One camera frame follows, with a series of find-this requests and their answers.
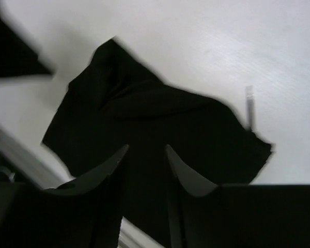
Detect black trousers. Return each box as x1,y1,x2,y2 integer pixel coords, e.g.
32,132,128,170
42,39,272,247

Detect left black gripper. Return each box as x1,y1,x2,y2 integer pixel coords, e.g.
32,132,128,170
0,17,53,78

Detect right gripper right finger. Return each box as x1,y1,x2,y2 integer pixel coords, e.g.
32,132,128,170
166,146,310,247

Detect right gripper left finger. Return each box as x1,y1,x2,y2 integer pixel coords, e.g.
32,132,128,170
0,145,129,247

